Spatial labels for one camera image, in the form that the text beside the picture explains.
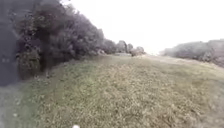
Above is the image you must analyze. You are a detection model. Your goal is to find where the group of round bushes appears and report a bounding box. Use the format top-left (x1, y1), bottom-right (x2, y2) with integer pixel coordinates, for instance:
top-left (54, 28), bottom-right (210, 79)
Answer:
top-left (115, 39), bottom-right (147, 57)

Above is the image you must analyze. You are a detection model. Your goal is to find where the green grass slope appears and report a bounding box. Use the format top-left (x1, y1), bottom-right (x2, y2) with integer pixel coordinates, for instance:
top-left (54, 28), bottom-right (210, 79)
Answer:
top-left (0, 53), bottom-right (224, 128)

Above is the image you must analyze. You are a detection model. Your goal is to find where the dense wood of trees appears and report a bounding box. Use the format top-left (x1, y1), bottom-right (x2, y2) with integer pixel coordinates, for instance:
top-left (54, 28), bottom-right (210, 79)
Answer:
top-left (0, 0), bottom-right (118, 88)

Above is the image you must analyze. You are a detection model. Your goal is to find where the hazy belt of trees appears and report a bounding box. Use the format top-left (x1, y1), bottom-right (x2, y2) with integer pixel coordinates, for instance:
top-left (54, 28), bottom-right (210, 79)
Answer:
top-left (159, 38), bottom-right (224, 68)

